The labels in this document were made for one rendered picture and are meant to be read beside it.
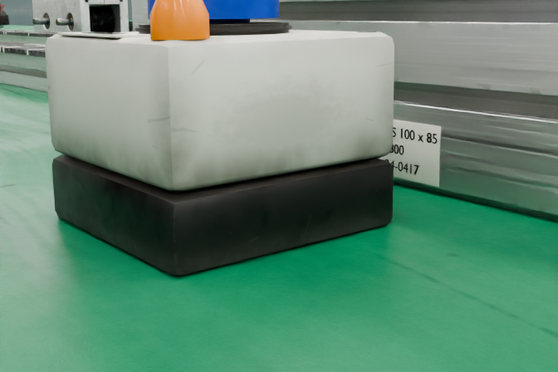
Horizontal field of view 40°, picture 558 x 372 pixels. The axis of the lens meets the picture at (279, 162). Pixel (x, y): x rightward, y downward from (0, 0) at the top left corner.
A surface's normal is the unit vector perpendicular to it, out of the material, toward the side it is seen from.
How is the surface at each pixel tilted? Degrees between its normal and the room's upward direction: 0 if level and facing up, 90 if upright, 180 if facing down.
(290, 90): 90
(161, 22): 90
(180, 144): 90
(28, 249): 0
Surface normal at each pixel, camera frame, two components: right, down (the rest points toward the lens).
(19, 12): 0.52, 0.16
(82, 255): -0.01, -0.98
